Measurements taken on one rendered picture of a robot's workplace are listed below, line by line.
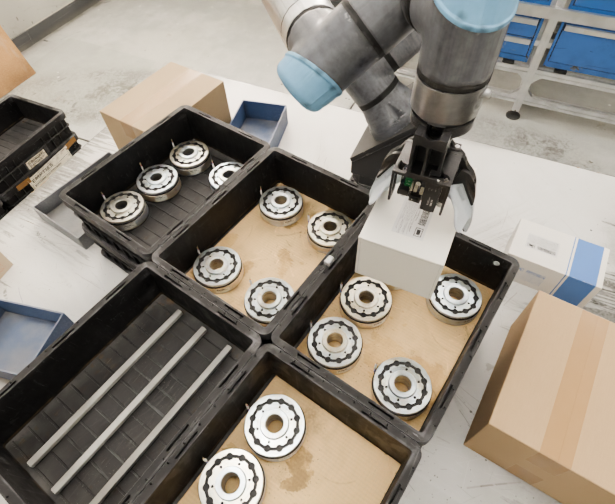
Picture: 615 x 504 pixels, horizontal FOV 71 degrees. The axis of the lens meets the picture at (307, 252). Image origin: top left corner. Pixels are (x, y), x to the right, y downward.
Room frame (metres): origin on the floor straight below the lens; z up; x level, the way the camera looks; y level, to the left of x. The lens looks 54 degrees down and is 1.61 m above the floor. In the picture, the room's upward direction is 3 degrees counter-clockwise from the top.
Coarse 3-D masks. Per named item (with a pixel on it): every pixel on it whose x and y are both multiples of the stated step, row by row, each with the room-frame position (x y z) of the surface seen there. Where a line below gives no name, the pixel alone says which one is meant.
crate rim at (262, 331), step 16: (256, 160) 0.76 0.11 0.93; (304, 160) 0.75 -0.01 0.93; (240, 176) 0.71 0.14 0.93; (336, 176) 0.69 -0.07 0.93; (224, 192) 0.66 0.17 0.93; (368, 192) 0.64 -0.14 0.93; (208, 208) 0.62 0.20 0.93; (368, 208) 0.59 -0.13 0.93; (192, 224) 0.58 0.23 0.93; (352, 224) 0.55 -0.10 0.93; (176, 240) 0.54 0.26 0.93; (320, 272) 0.44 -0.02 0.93; (192, 288) 0.42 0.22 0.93; (304, 288) 0.41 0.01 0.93; (224, 304) 0.38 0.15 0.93; (240, 320) 0.35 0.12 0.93; (272, 320) 0.35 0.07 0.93
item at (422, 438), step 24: (336, 264) 0.46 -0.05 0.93; (312, 288) 0.41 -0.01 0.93; (504, 288) 0.39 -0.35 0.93; (288, 312) 0.36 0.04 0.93; (480, 336) 0.30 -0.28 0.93; (312, 360) 0.27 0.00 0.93; (336, 384) 0.23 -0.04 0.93; (456, 384) 0.22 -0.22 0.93; (384, 408) 0.19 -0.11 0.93; (408, 432) 0.15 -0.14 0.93; (432, 432) 0.15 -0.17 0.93
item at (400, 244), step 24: (384, 192) 0.44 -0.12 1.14; (384, 216) 0.40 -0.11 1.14; (408, 216) 0.39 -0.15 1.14; (432, 216) 0.39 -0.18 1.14; (360, 240) 0.36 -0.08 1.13; (384, 240) 0.35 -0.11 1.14; (408, 240) 0.35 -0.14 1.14; (432, 240) 0.35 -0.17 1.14; (360, 264) 0.36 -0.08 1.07; (384, 264) 0.34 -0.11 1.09; (408, 264) 0.33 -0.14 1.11; (432, 264) 0.31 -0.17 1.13; (408, 288) 0.32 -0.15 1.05; (432, 288) 0.31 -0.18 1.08
